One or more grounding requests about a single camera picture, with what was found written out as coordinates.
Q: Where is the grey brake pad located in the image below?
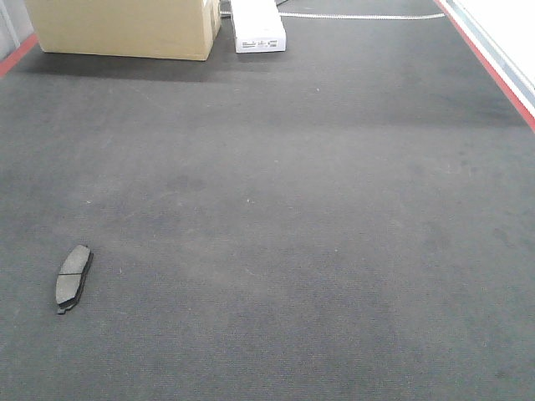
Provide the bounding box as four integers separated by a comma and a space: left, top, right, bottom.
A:
55, 245, 94, 314

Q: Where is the long white carton box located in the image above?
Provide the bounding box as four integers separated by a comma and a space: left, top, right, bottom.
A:
230, 0, 287, 53

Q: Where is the large cardboard box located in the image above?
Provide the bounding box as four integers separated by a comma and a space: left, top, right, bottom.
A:
25, 0, 221, 61

